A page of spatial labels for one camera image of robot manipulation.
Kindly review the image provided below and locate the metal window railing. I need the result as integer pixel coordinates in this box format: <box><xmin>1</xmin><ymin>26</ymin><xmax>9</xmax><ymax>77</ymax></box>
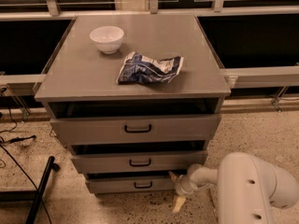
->
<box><xmin>0</xmin><ymin>0</ymin><xmax>299</xmax><ymax>114</ymax></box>

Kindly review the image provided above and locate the grey drawer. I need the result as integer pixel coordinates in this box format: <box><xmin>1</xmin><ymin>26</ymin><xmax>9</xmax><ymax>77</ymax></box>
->
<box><xmin>86</xmin><ymin>174</ymin><xmax>174</xmax><ymax>194</ymax></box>
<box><xmin>71</xmin><ymin>151</ymin><xmax>207</xmax><ymax>174</ymax></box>
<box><xmin>50</xmin><ymin>114</ymin><xmax>221</xmax><ymax>145</ymax></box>

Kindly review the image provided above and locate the black metal stand leg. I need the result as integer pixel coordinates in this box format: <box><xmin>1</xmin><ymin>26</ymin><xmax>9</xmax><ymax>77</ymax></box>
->
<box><xmin>0</xmin><ymin>156</ymin><xmax>60</xmax><ymax>224</ymax></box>

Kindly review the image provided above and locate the black floor cable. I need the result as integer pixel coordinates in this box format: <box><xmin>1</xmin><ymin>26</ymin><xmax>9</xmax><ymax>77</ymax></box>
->
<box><xmin>0</xmin><ymin>87</ymin><xmax>54</xmax><ymax>224</ymax></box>

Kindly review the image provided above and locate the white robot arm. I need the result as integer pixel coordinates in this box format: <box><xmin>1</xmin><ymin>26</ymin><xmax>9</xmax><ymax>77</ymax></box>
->
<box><xmin>169</xmin><ymin>152</ymin><xmax>299</xmax><ymax>224</ymax></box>

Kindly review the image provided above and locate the grey bottom drawer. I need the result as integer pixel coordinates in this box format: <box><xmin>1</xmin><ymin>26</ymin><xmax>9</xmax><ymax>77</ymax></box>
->
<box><xmin>86</xmin><ymin>174</ymin><xmax>174</xmax><ymax>194</ymax></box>

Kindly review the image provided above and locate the grey middle drawer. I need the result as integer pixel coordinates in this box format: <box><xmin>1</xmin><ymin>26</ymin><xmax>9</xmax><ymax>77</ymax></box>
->
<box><xmin>71</xmin><ymin>151</ymin><xmax>207</xmax><ymax>174</ymax></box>

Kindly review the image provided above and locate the grey top drawer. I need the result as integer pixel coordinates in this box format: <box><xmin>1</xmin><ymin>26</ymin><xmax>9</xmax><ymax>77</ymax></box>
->
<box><xmin>50</xmin><ymin>114</ymin><xmax>221</xmax><ymax>145</ymax></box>

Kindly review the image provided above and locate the crumpled blue white chip bag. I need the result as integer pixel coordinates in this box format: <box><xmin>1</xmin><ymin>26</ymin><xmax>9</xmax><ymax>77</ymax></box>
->
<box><xmin>117</xmin><ymin>51</ymin><xmax>184</xmax><ymax>84</ymax></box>

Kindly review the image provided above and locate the white ceramic bowl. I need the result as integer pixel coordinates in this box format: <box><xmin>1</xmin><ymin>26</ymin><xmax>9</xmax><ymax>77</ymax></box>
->
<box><xmin>90</xmin><ymin>26</ymin><xmax>124</xmax><ymax>54</ymax></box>

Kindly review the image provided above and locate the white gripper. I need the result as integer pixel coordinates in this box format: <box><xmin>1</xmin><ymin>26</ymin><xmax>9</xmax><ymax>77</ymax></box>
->
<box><xmin>168</xmin><ymin>171</ymin><xmax>199</xmax><ymax>213</ymax></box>

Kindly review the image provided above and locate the grey drawer cabinet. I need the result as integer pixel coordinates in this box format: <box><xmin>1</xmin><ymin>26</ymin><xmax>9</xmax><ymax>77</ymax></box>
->
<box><xmin>36</xmin><ymin>15</ymin><xmax>230</xmax><ymax>182</ymax></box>

